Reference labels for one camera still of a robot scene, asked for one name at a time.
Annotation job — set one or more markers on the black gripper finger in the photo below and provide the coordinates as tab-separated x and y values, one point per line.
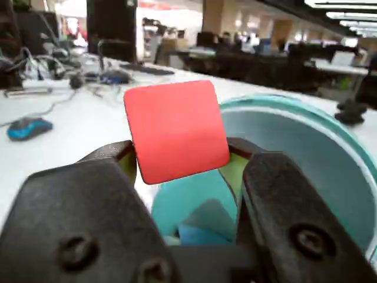
288	212
73	224

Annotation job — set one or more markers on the teal lidded bin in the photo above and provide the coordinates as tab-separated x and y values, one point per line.
309	153

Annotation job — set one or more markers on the grey scrap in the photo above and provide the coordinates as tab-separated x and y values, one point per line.
212	218

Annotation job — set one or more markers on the blue black computer mouse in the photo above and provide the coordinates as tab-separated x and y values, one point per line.
29	129

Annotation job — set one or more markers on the black lumpy desk object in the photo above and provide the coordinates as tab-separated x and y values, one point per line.
352	113

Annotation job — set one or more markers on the black power adapter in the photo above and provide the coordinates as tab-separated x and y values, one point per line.
76	82

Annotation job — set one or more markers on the blue black device box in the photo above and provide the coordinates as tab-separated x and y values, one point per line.
116	78

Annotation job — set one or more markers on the white laptop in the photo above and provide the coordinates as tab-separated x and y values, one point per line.
343	59

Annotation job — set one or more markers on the black keyboard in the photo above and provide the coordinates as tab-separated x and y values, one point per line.
147	69

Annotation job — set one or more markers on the small black monitor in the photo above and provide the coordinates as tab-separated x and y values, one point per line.
36	32

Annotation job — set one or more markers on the large black monitor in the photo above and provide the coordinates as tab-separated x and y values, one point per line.
113	29

